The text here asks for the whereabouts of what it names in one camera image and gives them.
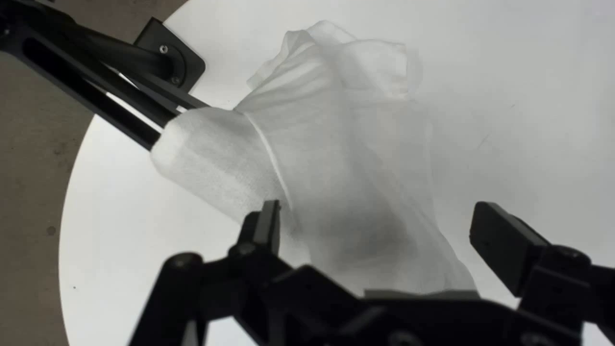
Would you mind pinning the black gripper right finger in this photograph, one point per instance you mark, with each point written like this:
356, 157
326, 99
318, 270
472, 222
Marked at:
522, 247

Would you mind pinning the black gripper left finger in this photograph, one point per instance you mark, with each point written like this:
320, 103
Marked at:
256, 251

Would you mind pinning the white tea towel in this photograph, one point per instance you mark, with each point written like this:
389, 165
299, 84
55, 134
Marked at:
333, 134

